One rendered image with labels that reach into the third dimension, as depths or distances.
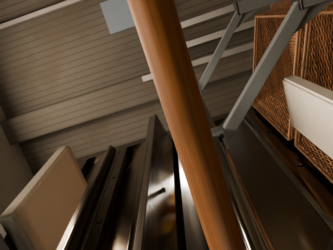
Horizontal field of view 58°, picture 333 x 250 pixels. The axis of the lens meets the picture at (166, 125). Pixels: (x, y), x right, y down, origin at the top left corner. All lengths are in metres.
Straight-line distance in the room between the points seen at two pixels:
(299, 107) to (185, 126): 0.08
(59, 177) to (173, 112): 0.09
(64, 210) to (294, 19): 0.53
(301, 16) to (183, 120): 0.44
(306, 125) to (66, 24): 3.63
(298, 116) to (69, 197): 0.13
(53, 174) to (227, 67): 3.31
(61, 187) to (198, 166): 0.10
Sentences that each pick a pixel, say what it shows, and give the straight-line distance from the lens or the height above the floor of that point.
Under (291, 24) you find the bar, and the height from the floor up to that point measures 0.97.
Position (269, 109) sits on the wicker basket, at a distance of 1.64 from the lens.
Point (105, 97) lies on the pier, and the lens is 3.52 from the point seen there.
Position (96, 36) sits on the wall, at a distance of 3.65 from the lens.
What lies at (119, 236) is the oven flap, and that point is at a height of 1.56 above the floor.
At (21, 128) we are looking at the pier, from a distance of 3.94.
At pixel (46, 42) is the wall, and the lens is 3.82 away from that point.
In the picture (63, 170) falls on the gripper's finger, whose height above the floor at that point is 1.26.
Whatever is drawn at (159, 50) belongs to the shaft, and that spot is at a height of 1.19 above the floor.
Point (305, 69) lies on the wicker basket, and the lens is 1.17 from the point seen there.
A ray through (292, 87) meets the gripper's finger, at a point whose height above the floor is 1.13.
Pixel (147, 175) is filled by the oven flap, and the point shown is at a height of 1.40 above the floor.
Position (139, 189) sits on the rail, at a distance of 1.02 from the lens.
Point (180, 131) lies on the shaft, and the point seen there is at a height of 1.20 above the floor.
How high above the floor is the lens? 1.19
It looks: 6 degrees up
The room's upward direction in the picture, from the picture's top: 107 degrees counter-clockwise
